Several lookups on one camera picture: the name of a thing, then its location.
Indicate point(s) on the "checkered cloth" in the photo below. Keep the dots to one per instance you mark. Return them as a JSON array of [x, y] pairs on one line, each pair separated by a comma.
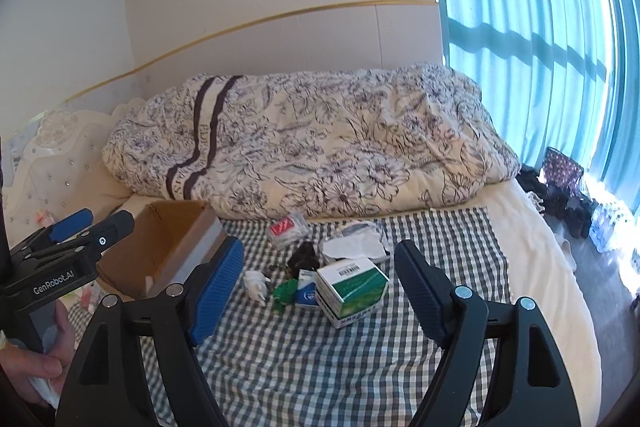
[[294, 368]]

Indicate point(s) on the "floral duvet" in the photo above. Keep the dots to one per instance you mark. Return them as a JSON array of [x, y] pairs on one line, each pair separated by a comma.
[[361, 143]]

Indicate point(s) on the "dotted dark bag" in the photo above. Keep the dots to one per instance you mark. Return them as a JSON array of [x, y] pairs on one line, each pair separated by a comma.
[[561, 170]]

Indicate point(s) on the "water bottle pack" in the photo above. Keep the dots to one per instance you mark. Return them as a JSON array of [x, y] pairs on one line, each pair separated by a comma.
[[613, 227]]

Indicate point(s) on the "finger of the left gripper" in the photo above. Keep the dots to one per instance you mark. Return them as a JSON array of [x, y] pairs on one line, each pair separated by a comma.
[[59, 231], [112, 231]]

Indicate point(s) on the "bed with cream sheet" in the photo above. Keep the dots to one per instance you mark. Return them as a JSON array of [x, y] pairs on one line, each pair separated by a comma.
[[537, 268]]

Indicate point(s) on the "cardboard box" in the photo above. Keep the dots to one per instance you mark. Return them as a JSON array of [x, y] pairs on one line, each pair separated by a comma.
[[170, 239]]

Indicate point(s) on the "person's left hand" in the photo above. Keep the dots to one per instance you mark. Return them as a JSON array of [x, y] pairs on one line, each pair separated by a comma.
[[20, 364]]

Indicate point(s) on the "red item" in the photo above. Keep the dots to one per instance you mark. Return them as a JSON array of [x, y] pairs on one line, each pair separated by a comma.
[[288, 230]]

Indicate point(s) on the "teal curtain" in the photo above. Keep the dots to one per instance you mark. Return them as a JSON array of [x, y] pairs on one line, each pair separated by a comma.
[[560, 74]]

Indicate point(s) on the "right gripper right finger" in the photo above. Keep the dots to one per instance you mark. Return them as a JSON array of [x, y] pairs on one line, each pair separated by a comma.
[[529, 383]]

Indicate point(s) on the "white paper packet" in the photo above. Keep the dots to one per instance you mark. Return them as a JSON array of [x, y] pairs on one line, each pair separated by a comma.
[[358, 239]]

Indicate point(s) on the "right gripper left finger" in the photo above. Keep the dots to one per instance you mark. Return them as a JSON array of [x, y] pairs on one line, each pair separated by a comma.
[[106, 384]]

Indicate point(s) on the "green toy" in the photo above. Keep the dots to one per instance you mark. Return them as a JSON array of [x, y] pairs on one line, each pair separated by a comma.
[[284, 295]]

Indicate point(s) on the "white tufted headboard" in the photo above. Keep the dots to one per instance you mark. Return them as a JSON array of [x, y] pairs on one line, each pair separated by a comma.
[[61, 171]]

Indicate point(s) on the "blue white small packet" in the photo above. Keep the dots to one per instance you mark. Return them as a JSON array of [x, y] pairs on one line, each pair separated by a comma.
[[305, 294]]

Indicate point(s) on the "white plug adapter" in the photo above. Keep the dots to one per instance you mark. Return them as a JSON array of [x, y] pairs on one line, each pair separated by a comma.
[[256, 285]]

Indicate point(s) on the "green white carton box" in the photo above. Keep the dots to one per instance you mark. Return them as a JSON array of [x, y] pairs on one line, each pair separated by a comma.
[[349, 289]]

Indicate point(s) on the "black small bottle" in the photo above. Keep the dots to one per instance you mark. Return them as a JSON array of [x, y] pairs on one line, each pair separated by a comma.
[[304, 258]]

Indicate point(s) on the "pile of dark shoes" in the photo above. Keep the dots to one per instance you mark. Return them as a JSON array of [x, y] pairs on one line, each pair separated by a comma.
[[574, 208]]

